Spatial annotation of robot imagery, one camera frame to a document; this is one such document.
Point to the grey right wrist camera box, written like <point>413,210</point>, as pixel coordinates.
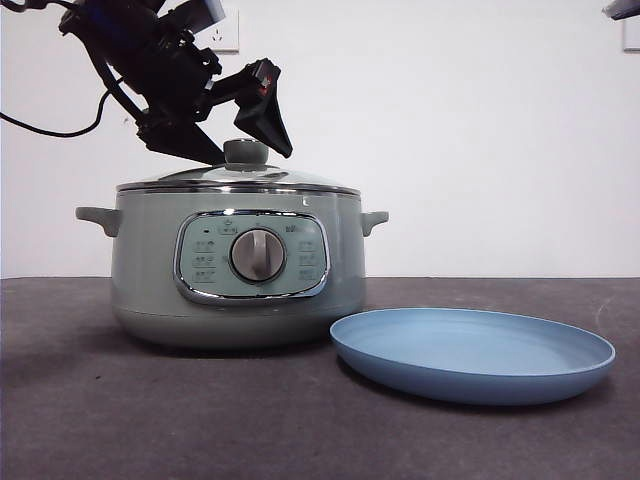
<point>622,9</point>

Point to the pale green electric steamer pot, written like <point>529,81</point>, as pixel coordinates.
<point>150,280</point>

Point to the white wall socket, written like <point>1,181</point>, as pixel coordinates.
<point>227,35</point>

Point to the glass lid with round knob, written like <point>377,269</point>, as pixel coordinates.
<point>242,152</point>

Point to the white wall plate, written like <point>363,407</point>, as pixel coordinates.
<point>632,37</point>

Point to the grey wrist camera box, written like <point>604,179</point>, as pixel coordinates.
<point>622,9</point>
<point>200,14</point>

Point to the blue round plate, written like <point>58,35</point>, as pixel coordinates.
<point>475,370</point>

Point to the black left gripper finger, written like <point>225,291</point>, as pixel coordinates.
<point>265,125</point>
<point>180,137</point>

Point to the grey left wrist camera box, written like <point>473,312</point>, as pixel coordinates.
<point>200,14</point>

